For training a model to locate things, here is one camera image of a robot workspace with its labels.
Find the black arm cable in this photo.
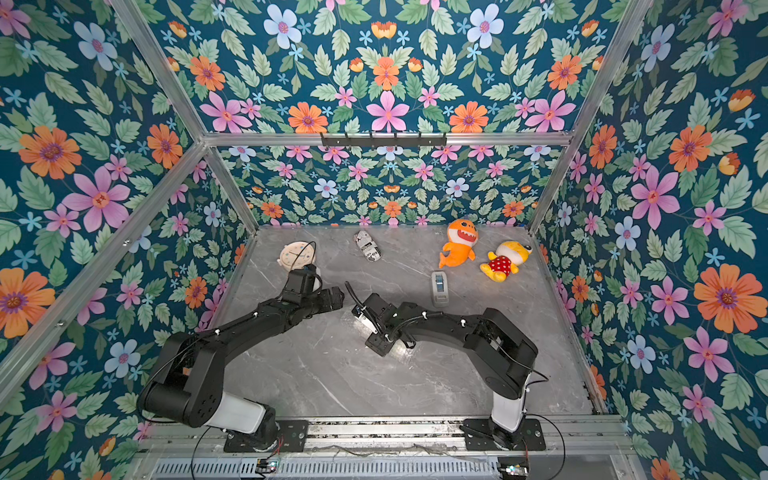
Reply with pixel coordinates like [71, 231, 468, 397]
[189, 424, 217, 480]
[527, 410, 567, 480]

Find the silver toy car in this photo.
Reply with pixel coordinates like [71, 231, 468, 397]
[354, 230, 381, 262]

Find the orange shark plush toy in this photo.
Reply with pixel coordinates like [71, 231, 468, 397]
[438, 219, 479, 269]

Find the pink round alarm clock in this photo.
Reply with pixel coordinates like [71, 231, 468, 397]
[277, 241, 316, 271]

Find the black hook rail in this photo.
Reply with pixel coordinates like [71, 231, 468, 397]
[320, 133, 448, 148]

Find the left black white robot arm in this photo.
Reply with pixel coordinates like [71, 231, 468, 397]
[137, 264, 344, 451]

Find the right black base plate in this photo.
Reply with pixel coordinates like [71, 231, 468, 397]
[460, 418, 546, 453]

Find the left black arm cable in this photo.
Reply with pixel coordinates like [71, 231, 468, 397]
[189, 424, 217, 480]

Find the white slotted cable duct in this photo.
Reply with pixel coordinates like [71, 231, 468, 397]
[151, 457, 500, 479]

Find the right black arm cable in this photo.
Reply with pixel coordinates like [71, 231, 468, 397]
[527, 410, 567, 480]

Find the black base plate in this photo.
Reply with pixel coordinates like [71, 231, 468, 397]
[460, 418, 546, 453]
[224, 420, 309, 454]

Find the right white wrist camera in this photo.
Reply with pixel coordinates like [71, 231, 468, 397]
[357, 315, 378, 334]

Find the yellow shark plush toy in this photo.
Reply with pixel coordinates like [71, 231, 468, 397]
[480, 241, 532, 283]

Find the aluminium front rail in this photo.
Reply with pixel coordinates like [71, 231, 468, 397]
[131, 414, 637, 468]

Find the white grey remote device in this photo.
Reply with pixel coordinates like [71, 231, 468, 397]
[431, 271, 450, 307]

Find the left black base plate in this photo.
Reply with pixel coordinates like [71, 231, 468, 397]
[224, 420, 309, 454]

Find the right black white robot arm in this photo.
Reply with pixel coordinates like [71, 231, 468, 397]
[352, 293, 538, 449]

